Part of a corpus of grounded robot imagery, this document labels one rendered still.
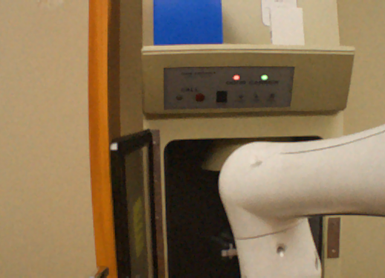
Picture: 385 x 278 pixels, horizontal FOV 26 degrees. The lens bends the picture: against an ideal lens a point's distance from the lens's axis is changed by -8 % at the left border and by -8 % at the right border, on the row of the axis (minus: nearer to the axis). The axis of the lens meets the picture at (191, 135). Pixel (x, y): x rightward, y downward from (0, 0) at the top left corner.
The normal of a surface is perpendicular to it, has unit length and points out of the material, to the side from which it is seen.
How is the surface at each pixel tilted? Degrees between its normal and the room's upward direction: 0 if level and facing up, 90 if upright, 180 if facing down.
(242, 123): 90
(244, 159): 50
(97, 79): 90
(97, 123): 90
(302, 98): 135
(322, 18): 90
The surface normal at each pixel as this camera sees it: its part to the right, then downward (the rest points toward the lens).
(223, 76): 0.05, 0.74
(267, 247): -0.27, 0.07
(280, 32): -0.05, 0.05
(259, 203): -0.66, 0.50
